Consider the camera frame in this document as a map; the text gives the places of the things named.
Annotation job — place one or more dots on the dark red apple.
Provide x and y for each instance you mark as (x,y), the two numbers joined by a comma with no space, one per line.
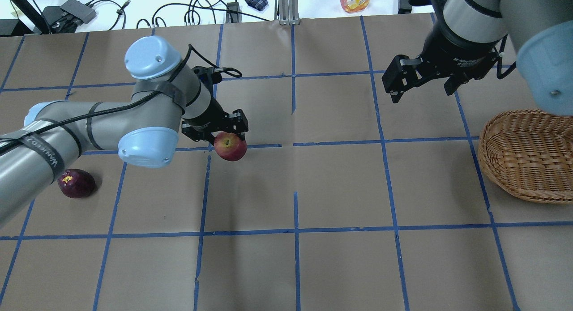
(76,184)

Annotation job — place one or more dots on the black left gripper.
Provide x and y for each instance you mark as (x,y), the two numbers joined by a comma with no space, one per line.
(208,117)

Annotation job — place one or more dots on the grey hub box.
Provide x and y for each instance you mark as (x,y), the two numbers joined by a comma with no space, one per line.
(80,12)

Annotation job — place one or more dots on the dark blue checkered pouch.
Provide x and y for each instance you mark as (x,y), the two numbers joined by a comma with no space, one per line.
(259,5)

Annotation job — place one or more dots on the black stand pole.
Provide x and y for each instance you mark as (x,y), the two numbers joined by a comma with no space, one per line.
(34,14)

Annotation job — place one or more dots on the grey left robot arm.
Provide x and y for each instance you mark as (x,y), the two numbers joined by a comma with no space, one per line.
(168,97)

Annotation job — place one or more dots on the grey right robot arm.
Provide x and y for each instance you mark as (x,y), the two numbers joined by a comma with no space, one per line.
(467,40)

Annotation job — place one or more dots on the black charger block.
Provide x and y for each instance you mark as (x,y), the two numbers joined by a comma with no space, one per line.
(404,7)

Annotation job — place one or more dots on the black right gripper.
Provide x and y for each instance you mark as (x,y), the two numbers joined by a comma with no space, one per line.
(454,55)

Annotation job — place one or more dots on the aluminium frame post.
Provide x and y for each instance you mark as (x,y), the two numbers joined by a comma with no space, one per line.
(287,12)

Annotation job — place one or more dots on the woven wicker basket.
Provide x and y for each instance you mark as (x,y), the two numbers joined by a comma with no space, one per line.
(529,154)

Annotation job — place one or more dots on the black power adapter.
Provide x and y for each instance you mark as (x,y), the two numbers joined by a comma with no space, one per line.
(233,14)

